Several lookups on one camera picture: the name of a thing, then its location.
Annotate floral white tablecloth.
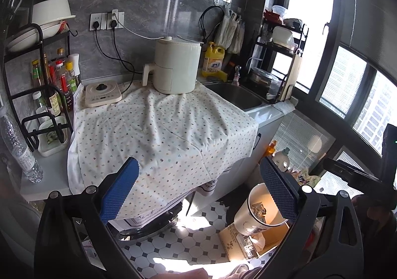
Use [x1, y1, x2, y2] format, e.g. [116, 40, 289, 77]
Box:
[67, 80, 260, 221]

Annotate black looped cable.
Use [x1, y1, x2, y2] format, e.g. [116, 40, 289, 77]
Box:
[198, 5, 225, 46]

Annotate black spice rack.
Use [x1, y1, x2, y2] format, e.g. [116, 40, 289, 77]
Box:
[0, 0, 79, 156]

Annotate window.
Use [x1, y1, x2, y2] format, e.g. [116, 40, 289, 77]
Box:
[287, 0, 397, 157]

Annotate white sink cabinet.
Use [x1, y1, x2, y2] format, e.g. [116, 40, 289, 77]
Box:
[213, 100, 296, 206]

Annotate brown paper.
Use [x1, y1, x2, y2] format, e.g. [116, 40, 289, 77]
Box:
[251, 201, 268, 221]

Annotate grey wall sockets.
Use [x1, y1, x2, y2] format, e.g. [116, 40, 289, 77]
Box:
[90, 10, 126, 32]

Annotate metal pot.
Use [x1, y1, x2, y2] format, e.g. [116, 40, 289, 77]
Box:
[249, 67, 280, 94]

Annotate person's shoe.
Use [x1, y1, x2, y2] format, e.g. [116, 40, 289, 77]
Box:
[229, 263, 262, 279]

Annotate cover cloth with patterned hem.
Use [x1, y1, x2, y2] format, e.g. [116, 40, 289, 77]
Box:
[123, 177, 218, 227]

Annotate white charger cable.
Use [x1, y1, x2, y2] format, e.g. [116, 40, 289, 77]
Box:
[112, 10, 159, 41]

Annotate group of condiment bottles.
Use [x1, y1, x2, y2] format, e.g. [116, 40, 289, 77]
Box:
[30, 47, 83, 116]

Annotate white laundry detergent bottle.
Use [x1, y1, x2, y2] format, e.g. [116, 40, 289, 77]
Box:
[274, 147, 293, 173]

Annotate dishes on rack shelf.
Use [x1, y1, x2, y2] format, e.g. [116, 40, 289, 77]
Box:
[263, 4, 303, 30]

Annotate black power cables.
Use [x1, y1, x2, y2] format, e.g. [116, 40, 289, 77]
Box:
[94, 22, 136, 95]

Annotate detergent refill pouch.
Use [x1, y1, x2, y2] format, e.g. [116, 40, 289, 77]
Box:
[291, 167, 321, 187]

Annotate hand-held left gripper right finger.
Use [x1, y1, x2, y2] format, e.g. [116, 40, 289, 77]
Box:
[257, 156, 364, 279]

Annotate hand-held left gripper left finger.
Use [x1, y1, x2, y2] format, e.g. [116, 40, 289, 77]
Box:
[35, 157, 140, 279]

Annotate cardboard box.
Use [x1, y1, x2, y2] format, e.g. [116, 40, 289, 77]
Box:
[218, 221, 291, 265]

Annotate white plastic tray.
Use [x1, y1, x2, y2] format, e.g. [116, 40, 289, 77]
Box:
[38, 115, 70, 157]

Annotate orange bottle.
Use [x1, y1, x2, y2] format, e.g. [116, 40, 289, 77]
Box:
[265, 139, 279, 159]

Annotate pale cutting board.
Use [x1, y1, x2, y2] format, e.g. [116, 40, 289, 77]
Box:
[278, 52, 303, 103]

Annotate stacked white bowls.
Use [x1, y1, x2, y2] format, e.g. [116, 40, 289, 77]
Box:
[5, 0, 77, 54]

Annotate hanging plastic bags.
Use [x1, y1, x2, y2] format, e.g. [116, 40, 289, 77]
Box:
[213, 7, 246, 55]

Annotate front loading washing machine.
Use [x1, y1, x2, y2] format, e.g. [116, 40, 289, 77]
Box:
[114, 201, 184, 241]

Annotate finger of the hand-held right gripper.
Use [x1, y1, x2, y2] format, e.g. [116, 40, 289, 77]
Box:
[323, 158, 384, 188]

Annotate white paper bin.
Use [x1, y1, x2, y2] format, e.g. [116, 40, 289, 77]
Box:
[233, 182, 290, 237]

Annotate clear water bottle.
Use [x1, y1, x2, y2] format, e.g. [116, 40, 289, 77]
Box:
[0, 108, 44, 184]

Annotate steel sink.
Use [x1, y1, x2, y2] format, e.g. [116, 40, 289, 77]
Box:
[204, 80, 265, 112]

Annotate person's leg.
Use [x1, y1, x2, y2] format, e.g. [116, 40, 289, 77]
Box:
[158, 267, 209, 279]

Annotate white air fryer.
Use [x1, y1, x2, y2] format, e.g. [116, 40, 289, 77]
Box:
[142, 36, 203, 95]

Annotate black dish rack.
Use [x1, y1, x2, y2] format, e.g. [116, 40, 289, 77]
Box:
[247, 8, 310, 105]

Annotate white bowl with lid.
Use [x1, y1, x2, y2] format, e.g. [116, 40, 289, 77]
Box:
[271, 26, 295, 49]

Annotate faucet with pink ornament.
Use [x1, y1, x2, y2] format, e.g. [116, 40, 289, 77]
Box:
[232, 65, 243, 88]

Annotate yellow dish detergent bottle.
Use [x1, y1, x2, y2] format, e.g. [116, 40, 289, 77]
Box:
[201, 41, 226, 79]

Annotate grey roller blind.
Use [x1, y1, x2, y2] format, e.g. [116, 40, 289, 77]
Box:
[339, 0, 397, 63]

